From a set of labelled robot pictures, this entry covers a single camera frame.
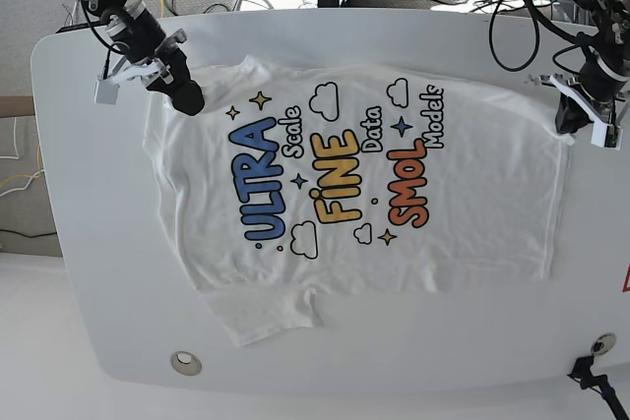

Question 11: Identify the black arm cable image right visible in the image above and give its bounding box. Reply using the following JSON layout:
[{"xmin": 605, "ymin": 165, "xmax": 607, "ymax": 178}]
[{"xmin": 467, "ymin": 0, "xmax": 599, "ymax": 72}]

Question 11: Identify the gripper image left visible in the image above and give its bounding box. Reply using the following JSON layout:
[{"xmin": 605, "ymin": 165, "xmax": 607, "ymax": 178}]
[{"xmin": 102, "ymin": 1, "xmax": 205, "ymax": 115}]

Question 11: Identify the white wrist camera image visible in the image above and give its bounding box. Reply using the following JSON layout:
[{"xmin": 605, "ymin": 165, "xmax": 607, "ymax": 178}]
[
  {"xmin": 591, "ymin": 121, "xmax": 623, "ymax": 150},
  {"xmin": 94, "ymin": 76, "xmax": 120, "ymax": 105}
]

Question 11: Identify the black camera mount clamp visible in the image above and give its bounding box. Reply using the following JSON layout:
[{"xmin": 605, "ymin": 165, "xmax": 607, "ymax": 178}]
[{"xmin": 567, "ymin": 355, "xmax": 629, "ymax": 420}]

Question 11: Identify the right metal table grommet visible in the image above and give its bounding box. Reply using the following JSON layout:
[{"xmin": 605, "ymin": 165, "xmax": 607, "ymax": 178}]
[{"xmin": 591, "ymin": 332, "xmax": 616, "ymax": 356}]

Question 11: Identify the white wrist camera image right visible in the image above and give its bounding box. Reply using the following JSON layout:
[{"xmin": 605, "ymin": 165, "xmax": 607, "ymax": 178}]
[{"xmin": 591, "ymin": 121, "xmax": 623, "ymax": 150}]

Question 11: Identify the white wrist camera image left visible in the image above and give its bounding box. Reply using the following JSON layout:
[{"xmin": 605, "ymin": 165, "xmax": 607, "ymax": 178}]
[{"xmin": 94, "ymin": 76, "xmax": 120, "ymax": 105}]

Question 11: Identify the white printed T-shirt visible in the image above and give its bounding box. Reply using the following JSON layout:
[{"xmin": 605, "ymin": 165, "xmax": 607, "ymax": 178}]
[{"xmin": 144, "ymin": 57, "xmax": 574, "ymax": 346}]

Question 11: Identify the left metal table grommet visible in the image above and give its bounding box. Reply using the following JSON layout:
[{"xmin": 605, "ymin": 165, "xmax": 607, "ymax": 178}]
[{"xmin": 170, "ymin": 351, "xmax": 203, "ymax": 377}]

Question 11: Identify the metal table grommet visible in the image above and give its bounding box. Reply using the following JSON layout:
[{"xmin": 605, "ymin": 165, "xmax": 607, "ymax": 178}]
[
  {"xmin": 591, "ymin": 332, "xmax": 616, "ymax": 356},
  {"xmin": 170, "ymin": 351, "xmax": 203, "ymax": 377}
]

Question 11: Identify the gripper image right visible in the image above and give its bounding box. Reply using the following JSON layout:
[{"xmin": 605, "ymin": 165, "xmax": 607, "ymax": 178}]
[{"xmin": 529, "ymin": 58, "xmax": 628, "ymax": 134}]

